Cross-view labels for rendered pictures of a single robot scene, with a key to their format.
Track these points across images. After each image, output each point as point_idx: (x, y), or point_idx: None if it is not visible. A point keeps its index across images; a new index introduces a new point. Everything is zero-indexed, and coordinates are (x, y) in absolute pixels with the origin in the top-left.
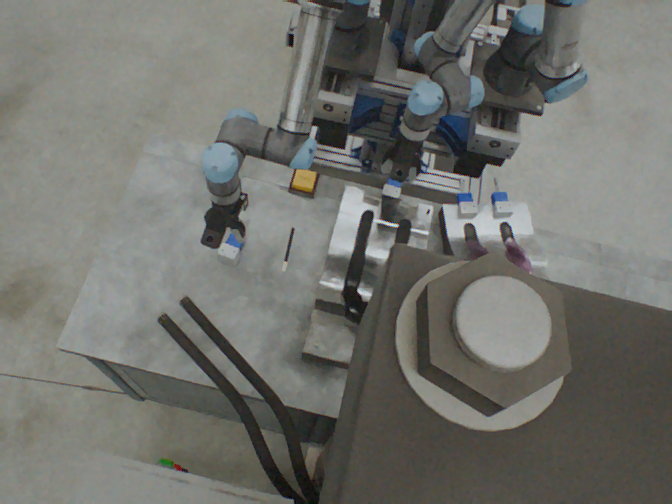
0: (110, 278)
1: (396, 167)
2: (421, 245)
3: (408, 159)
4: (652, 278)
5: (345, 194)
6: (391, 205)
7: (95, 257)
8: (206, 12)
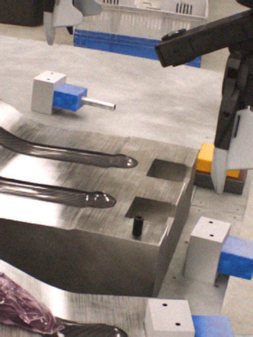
0: (24, 48)
1: (187, 30)
2: (36, 216)
3: (207, 26)
4: None
5: (173, 145)
6: (153, 189)
7: (56, 43)
8: None
